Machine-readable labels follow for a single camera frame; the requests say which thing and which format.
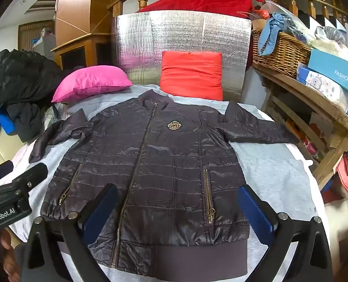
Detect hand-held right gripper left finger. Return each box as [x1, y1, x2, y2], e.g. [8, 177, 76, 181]
[21, 184, 119, 282]

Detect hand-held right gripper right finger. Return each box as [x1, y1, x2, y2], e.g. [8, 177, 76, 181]
[238, 184, 334, 282]

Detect dark quilted zip jacket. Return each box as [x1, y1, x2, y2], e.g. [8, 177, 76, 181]
[29, 90, 299, 275]

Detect person's left hand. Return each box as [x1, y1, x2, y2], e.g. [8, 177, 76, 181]
[0, 229, 21, 282]

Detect cream sofa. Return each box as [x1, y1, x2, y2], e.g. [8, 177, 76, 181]
[0, 129, 42, 183]

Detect grey blanket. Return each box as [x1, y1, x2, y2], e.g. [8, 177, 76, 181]
[8, 84, 331, 282]

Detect blue garment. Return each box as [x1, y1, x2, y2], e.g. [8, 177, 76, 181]
[0, 106, 17, 153]

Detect dark grey garment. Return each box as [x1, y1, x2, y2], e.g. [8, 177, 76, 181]
[7, 103, 44, 143]

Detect black puffer jacket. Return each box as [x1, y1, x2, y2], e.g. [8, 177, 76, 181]
[0, 48, 63, 106]

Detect pink pillow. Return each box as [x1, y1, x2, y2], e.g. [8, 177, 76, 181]
[51, 66, 133, 103]

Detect wooden table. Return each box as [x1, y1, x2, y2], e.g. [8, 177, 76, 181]
[252, 63, 348, 190]

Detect white printed box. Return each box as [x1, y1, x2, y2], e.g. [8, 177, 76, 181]
[297, 66, 348, 103]

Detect red pillow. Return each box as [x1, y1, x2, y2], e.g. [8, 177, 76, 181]
[160, 51, 224, 101]

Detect wicker basket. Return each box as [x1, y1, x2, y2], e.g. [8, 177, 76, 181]
[252, 29, 312, 78]

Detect blue cardboard box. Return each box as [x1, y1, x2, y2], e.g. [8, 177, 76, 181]
[307, 48, 348, 97]

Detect wooden cabinet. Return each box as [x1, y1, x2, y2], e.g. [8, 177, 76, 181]
[51, 0, 117, 71]

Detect light blue cloth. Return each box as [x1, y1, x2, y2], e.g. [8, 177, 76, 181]
[258, 13, 295, 56]

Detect silver foil mat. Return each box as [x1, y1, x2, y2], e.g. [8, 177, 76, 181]
[112, 10, 253, 102]

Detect red quilted cloth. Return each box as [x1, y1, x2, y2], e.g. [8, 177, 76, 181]
[137, 0, 265, 18]

